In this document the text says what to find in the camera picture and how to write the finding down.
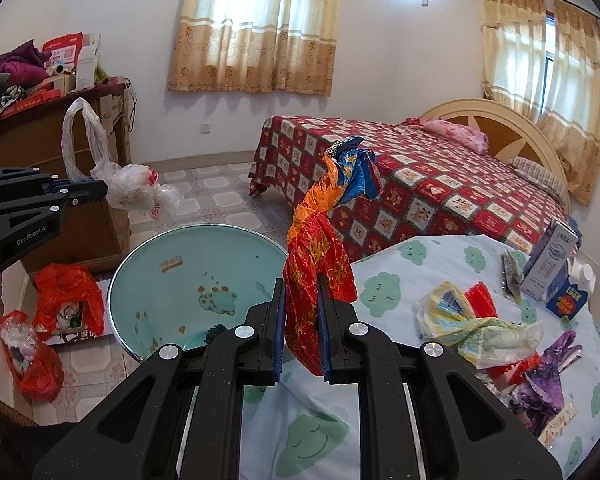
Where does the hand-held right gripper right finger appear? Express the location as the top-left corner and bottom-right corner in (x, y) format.
(317, 270), (563, 480)

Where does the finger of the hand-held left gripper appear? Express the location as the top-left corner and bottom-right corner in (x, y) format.
(55, 181), (109, 208)
(0, 166), (78, 213)

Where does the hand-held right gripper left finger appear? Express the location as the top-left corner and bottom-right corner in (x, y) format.
(32, 277), (287, 480)

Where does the clear plastic bag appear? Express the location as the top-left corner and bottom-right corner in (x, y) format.
(61, 97), (181, 223)

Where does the red orange foil wrapper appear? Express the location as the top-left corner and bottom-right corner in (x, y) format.
(282, 136), (383, 376)

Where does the teal plastic basin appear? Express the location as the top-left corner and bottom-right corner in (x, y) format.
(106, 223), (289, 367)

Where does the purple foil wrapper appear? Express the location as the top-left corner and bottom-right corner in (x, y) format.
(512, 330), (581, 436)

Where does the brown wooden cabinet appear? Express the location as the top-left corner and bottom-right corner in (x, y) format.
(0, 82), (134, 276)

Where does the large red plastic bag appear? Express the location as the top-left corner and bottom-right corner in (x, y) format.
(32, 263), (106, 344)

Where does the flat red box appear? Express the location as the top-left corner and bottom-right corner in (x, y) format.
(0, 88), (64, 119)

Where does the black white patterned cloth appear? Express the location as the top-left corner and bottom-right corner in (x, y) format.
(0, 84), (28, 116)

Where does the printed cardboard box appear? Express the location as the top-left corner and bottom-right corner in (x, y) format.
(46, 280), (114, 347)

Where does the purple cloth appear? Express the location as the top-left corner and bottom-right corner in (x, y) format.
(0, 40), (54, 87)

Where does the small red plastic bag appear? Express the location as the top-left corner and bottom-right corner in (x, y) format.
(0, 310), (65, 402)

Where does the red white open box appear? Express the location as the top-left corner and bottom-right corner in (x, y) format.
(42, 32), (102, 92)

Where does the yellow plastic bag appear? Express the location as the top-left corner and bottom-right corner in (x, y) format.
(412, 281), (544, 369)

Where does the red ribbed wrapper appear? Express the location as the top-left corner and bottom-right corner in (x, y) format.
(461, 282), (497, 320)

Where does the red plastic scrap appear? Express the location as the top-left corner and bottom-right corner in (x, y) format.
(480, 352), (542, 392)

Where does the bed with red quilt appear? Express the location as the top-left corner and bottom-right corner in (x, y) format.
(247, 115), (572, 264)

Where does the wide beige window curtain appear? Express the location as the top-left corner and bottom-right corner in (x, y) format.
(167, 0), (347, 97)

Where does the white blue carton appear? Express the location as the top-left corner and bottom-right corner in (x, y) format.
(520, 218), (581, 302)

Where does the pink paper card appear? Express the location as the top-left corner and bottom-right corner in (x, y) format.
(536, 401), (579, 447)

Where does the small blue red box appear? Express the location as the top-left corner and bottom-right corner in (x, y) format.
(546, 280), (589, 322)

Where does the pink pillow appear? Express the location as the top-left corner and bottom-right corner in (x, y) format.
(401, 117), (489, 155)

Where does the white plastic bottle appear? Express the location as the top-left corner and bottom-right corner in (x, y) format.
(567, 260), (597, 306)

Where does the striped pillow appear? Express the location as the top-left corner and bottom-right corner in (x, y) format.
(509, 155), (569, 202)

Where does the cream wooden headboard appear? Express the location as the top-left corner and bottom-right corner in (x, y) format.
(419, 98), (572, 211)

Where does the long beige window curtain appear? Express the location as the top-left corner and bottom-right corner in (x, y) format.
(480, 0), (600, 207)

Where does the black cable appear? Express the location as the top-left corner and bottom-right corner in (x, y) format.
(124, 76), (137, 129)

